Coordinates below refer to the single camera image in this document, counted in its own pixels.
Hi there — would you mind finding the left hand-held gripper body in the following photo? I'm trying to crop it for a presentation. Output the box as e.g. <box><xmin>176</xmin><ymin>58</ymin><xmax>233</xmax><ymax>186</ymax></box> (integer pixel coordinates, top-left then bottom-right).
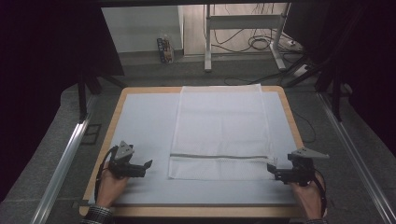
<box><xmin>106</xmin><ymin>140</ymin><xmax>148</xmax><ymax>179</ymax></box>

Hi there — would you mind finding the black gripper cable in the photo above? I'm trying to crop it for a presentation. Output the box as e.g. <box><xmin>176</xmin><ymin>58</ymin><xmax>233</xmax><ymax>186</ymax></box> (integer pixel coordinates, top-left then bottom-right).
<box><xmin>93</xmin><ymin>146</ymin><xmax>120</xmax><ymax>203</ymax></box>
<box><xmin>311</xmin><ymin>168</ymin><xmax>329</xmax><ymax>217</ymax></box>

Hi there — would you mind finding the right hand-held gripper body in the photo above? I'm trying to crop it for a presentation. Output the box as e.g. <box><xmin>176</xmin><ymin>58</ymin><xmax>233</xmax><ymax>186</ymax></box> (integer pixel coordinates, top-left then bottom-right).
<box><xmin>287</xmin><ymin>147</ymin><xmax>331</xmax><ymax>188</ymax></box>

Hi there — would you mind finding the long black floor cable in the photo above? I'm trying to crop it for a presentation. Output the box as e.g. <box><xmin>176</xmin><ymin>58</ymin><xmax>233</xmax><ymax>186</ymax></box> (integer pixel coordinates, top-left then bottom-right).
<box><xmin>223</xmin><ymin>55</ymin><xmax>307</xmax><ymax>87</ymax></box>

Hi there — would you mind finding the clear snack packet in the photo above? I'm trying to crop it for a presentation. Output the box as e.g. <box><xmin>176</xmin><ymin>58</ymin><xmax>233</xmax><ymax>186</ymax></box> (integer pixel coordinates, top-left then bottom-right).
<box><xmin>156</xmin><ymin>30</ymin><xmax>176</xmax><ymax>65</ymax></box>

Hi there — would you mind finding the black curtain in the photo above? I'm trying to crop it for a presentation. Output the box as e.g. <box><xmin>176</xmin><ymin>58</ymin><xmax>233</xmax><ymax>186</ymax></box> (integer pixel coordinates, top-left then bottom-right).
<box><xmin>0</xmin><ymin>0</ymin><xmax>126</xmax><ymax>203</ymax></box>
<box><xmin>282</xmin><ymin>0</ymin><xmax>396</xmax><ymax>158</ymax></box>

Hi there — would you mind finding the tangle of black cables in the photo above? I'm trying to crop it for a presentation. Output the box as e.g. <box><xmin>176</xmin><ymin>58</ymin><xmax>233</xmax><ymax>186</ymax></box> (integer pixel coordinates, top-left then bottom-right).
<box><xmin>210</xmin><ymin>3</ymin><xmax>297</xmax><ymax>54</ymax></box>

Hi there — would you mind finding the white power strip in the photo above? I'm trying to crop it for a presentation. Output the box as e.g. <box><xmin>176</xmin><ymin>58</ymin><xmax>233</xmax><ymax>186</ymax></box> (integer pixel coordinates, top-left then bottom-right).
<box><xmin>292</xmin><ymin>63</ymin><xmax>311</xmax><ymax>78</ymax></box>

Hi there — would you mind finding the white mesh laundry bag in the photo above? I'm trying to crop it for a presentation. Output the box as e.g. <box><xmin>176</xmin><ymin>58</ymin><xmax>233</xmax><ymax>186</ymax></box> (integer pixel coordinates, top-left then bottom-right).
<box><xmin>167</xmin><ymin>83</ymin><xmax>278</xmax><ymax>182</ymax></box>

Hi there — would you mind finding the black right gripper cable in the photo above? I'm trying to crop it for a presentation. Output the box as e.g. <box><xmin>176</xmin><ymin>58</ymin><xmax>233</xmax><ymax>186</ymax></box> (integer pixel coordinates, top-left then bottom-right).
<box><xmin>311</xmin><ymin>168</ymin><xmax>329</xmax><ymax>217</ymax></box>

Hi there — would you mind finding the white desk frame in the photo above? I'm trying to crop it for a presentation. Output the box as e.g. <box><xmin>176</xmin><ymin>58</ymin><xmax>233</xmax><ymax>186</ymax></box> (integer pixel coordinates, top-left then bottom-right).
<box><xmin>203</xmin><ymin>3</ymin><xmax>292</xmax><ymax>74</ymax></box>

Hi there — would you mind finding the thin black floor cable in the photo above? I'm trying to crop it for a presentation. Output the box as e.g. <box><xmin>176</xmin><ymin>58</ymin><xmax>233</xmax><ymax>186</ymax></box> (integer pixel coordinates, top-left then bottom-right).
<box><xmin>291</xmin><ymin>109</ymin><xmax>318</xmax><ymax>145</ymax></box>

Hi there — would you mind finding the black floor frame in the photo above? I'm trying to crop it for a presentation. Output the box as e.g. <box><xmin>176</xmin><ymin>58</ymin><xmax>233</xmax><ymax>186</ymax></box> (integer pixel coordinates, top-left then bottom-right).
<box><xmin>79</xmin><ymin>123</ymin><xmax>103</xmax><ymax>146</ymax></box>

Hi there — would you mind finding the black metal stand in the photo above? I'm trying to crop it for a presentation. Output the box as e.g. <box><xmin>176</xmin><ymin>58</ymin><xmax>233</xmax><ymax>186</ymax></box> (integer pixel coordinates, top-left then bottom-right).
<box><xmin>76</xmin><ymin>72</ymin><xmax>129</xmax><ymax>124</ymax></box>
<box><xmin>282</xmin><ymin>54</ymin><xmax>354</xmax><ymax>123</ymax></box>

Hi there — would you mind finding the aluminium rail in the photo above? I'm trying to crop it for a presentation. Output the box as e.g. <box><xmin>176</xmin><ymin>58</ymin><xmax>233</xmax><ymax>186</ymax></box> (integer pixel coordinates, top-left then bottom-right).
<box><xmin>317</xmin><ymin>92</ymin><xmax>396</xmax><ymax>224</ymax></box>
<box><xmin>30</xmin><ymin>92</ymin><xmax>100</xmax><ymax>224</ymax></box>

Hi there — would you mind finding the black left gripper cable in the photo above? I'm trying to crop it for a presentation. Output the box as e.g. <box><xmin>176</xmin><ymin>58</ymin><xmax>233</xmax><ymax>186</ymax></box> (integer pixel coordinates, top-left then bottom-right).
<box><xmin>93</xmin><ymin>146</ymin><xmax>120</xmax><ymax>203</ymax></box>

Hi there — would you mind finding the person's left hand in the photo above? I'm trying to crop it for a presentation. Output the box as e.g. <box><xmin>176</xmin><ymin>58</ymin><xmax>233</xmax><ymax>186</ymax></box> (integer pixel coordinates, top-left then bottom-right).
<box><xmin>98</xmin><ymin>161</ymin><xmax>131</xmax><ymax>209</ymax></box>

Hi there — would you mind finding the person's right hand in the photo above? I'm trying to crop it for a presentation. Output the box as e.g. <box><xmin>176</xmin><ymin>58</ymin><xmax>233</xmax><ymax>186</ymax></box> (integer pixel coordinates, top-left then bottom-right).
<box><xmin>289</xmin><ymin>173</ymin><xmax>327</xmax><ymax>220</ymax></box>

